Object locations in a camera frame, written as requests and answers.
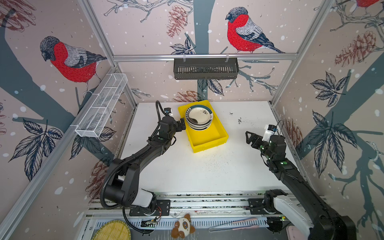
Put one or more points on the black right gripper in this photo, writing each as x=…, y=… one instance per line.
x=259, y=139

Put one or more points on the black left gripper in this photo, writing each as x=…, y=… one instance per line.
x=182, y=126

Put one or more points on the white plate green rim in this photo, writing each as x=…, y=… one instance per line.
x=207, y=108

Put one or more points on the white plate red Chinese characters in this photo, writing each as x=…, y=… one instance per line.
x=199, y=127

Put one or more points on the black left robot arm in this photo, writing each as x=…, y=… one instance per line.
x=121, y=185

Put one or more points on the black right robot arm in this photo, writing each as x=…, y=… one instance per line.
x=311, y=215

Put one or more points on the pink tray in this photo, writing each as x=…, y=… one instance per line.
x=295, y=233

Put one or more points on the pink chopsticks tongs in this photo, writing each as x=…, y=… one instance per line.
x=236, y=225

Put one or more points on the plush panda toy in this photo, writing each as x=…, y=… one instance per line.
x=183, y=227

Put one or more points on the woven bamboo mat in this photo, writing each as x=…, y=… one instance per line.
x=113, y=230

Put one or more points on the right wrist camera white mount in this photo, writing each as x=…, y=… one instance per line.
x=269, y=131

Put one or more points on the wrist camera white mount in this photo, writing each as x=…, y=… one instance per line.
x=168, y=112
x=269, y=131

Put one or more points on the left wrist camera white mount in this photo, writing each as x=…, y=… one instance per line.
x=168, y=112

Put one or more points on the black hanging wire basket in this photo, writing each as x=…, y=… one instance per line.
x=206, y=68

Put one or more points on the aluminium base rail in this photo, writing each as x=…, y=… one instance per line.
x=206, y=211

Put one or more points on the white wire mesh shelf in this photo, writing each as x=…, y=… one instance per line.
x=99, y=112

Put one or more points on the aluminium frame horizontal bar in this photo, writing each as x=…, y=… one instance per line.
x=241, y=57

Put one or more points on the aluminium frame corner post right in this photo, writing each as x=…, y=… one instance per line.
x=320, y=16

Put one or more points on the aluminium frame corner post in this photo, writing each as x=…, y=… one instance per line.
x=320, y=16
x=107, y=49

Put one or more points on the aluminium frame corner post left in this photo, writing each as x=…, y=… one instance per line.
x=107, y=49

